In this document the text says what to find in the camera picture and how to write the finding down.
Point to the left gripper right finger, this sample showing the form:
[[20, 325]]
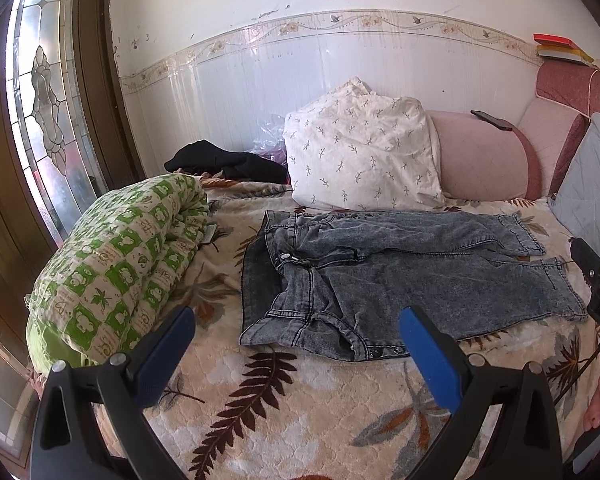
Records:
[[525, 442]]

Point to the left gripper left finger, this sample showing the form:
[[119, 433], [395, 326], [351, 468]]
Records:
[[91, 421]]

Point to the grey-blue denim pants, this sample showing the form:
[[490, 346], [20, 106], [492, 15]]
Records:
[[335, 284]]

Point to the right hand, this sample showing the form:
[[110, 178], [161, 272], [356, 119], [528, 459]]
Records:
[[591, 418]]

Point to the light blue pillow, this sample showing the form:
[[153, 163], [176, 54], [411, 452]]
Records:
[[577, 203]]

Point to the green white rolled quilt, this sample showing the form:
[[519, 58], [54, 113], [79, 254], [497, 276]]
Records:
[[105, 287]]

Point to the pink bolster cushion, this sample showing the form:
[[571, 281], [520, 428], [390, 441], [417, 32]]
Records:
[[479, 161]]

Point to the leaf-patterned bed blanket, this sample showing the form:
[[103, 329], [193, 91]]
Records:
[[233, 413]]

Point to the pink padded headboard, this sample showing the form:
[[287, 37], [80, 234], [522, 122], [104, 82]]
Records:
[[567, 95]]

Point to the white floral pillow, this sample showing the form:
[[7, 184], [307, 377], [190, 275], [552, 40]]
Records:
[[355, 149]]

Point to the stained glass wooden door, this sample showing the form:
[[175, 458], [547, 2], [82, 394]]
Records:
[[64, 141]]

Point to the black garment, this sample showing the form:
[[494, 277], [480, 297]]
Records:
[[203, 157]]

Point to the clear plastic bag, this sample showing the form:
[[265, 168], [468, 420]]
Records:
[[270, 143]]

